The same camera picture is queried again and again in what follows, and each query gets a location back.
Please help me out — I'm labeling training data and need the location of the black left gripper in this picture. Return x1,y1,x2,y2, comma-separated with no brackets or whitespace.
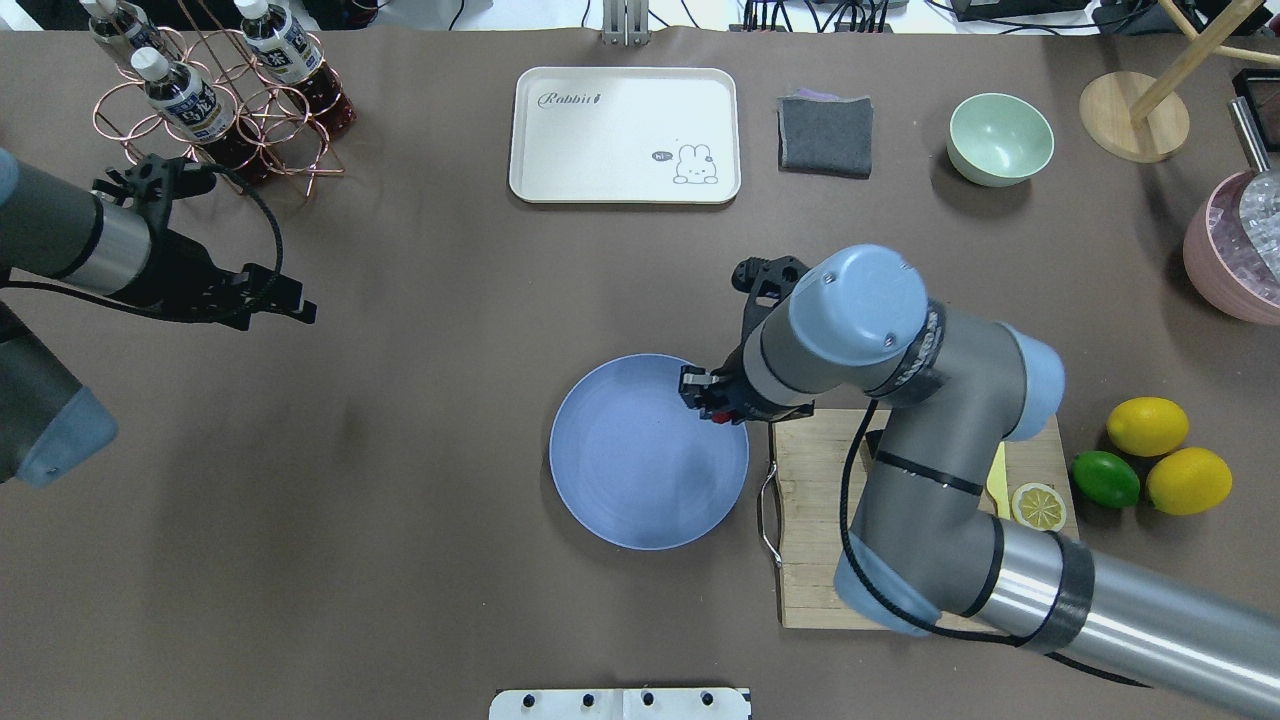
140,231,317,324

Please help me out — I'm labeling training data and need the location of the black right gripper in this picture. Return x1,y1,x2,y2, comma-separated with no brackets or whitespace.
678,345,817,424

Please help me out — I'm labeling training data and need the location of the blue plate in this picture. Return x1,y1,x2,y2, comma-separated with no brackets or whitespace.
548,354,750,551

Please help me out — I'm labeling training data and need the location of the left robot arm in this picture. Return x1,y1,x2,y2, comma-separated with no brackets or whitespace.
1,151,317,488

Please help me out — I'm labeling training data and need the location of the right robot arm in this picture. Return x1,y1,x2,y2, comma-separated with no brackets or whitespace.
678,243,1277,719

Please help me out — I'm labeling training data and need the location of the bamboo cutting board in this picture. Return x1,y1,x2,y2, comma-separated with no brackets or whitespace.
773,409,1079,632

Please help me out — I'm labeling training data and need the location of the dark drink bottle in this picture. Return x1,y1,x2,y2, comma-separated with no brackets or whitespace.
131,47,273,186
79,0,174,73
234,1,356,138

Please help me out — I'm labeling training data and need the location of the cream rabbit tray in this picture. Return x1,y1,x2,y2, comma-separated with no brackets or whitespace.
508,67,741,205

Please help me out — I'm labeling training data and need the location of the grey folded cloth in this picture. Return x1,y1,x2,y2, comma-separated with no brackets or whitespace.
777,88,874,179

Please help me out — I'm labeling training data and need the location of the yellow plastic knife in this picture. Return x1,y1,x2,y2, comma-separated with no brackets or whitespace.
986,442,1012,519

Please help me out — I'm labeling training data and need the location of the lemon half slice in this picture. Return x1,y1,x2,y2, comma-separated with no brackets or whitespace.
1010,483,1068,532

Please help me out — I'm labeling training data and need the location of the mint green bowl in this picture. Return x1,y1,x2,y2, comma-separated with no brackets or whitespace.
947,94,1056,188

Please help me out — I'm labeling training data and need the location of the green lime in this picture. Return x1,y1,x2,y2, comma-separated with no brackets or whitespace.
1070,450,1140,509

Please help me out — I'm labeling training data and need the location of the yellow lemon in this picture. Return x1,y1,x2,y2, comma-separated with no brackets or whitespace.
1147,447,1234,516
1105,396,1190,457

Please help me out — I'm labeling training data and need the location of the wooden cup tree stand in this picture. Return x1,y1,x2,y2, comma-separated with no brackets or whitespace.
1079,1,1279,163

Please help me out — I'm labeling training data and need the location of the pink ice bowl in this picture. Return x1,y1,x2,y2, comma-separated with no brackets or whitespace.
1183,172,1279,325

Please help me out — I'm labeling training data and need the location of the metal ice scoop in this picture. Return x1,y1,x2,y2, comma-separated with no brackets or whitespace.
1230,96,1279,279

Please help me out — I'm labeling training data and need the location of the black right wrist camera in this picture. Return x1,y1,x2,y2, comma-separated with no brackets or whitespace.
731,255,810,341

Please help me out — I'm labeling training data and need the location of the copper wire bottle rack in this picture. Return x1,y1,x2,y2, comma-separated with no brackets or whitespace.
83,1,356,199

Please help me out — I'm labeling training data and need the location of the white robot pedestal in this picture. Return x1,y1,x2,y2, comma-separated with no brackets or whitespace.
488,687,754,719

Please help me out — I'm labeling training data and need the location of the aluminium frame post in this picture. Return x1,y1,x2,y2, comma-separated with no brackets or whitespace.
600,0,652,47

